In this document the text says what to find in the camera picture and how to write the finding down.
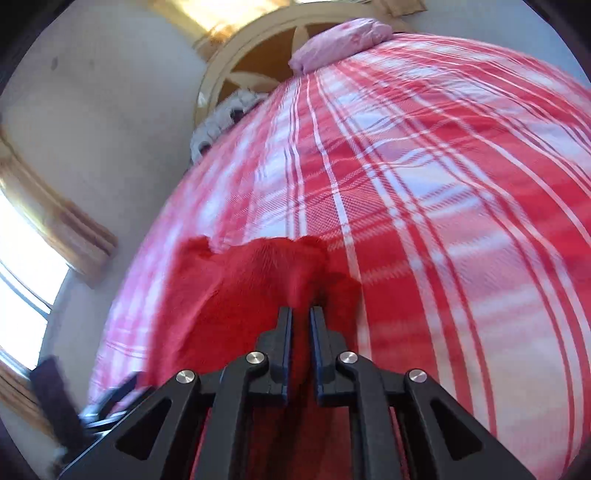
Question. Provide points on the white black patterned pillow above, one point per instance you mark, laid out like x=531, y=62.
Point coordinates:
x=217, y=124

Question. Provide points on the red white plaid bed sheet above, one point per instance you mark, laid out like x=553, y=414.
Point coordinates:
x=438, y=207

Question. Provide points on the red knit sweater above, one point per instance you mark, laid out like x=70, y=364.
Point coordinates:
x=240, y=304

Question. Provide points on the beige curtain valance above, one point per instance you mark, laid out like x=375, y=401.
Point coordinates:
x=60, y=221

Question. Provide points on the beige curtain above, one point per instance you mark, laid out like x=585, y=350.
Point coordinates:
x=18, y=397

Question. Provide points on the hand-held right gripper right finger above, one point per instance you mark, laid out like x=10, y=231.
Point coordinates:
x=316, y=360

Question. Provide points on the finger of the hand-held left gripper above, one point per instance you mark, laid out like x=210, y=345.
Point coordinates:
x=115, y=401

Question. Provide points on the cream wooden headboard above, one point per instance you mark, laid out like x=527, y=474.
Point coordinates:
x=221, y=69

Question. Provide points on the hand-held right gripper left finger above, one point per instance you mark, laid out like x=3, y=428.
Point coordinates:
x=286, y=360

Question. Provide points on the pink pillow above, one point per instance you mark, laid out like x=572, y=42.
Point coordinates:
x=341, y=44

